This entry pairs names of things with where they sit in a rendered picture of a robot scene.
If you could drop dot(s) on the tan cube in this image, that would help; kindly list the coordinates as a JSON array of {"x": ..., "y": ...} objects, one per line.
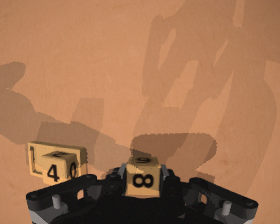
[
  {"x": 143, "y": 175},
  {"x": 58, "y": 167}
]

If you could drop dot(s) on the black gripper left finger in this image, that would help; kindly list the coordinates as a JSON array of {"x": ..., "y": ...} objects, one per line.
[{"x": 47, "y": 203}]

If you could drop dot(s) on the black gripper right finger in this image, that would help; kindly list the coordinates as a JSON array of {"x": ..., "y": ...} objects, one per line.
[{"x": 222, "y": 204}]

